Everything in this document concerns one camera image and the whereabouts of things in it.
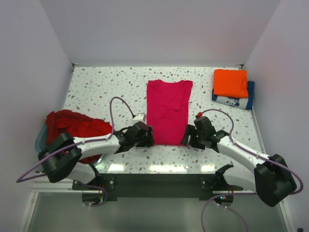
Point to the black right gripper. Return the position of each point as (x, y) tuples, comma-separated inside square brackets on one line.
[(190, 130)]

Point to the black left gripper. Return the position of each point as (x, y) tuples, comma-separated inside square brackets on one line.
[(148, 140)]

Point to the pink t shirt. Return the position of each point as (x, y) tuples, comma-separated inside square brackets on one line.
[(168, 110)]

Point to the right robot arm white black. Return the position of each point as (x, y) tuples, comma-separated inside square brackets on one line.
[(268, 176)]

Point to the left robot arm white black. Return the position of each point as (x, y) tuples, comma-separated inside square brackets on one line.
[(61, 158)]

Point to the orange folded t shirt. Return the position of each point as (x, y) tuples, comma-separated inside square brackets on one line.
[(230, 83)]

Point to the blue grey cartoon t shirt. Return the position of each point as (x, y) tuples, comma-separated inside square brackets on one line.
[(240, 103)]

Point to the red t shirt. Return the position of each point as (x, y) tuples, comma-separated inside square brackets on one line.
[(76, 124)]

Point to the teal plastic basket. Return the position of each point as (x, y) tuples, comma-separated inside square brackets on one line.
[(46, 137)]

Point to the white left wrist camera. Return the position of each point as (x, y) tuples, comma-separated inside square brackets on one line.
[(140, 117)]

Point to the black metal base frame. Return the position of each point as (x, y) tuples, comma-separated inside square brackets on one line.
[(200, 186)]

